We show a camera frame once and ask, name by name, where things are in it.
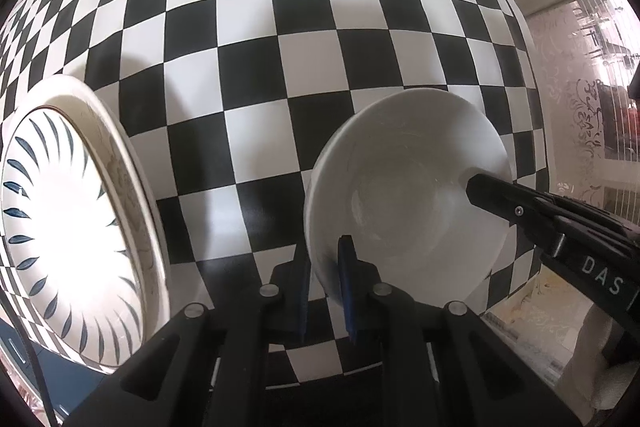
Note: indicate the black and white checkered cloth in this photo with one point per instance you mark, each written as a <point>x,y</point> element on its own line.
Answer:
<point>250,57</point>

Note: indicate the blue cabinet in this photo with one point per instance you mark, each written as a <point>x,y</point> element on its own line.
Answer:
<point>55,372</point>

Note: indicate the white plate with blue stripes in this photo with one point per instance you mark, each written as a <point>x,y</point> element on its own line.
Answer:
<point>65,232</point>

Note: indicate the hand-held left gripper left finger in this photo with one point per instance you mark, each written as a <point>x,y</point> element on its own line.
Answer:
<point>301,302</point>

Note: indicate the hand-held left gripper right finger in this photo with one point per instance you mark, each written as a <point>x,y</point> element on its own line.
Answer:
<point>347,287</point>

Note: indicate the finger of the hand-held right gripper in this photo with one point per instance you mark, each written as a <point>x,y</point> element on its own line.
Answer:
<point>505,202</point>

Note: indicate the plain white bowl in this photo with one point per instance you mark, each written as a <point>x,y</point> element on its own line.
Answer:
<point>410,187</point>

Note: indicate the patterned glass door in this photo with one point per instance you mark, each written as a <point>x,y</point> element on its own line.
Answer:
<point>575,82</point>

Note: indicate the white plate with pink flower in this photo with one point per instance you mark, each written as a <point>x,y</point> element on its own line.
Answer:
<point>80,88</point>

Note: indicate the person's right forearm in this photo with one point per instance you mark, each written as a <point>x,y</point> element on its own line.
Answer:
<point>607,367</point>

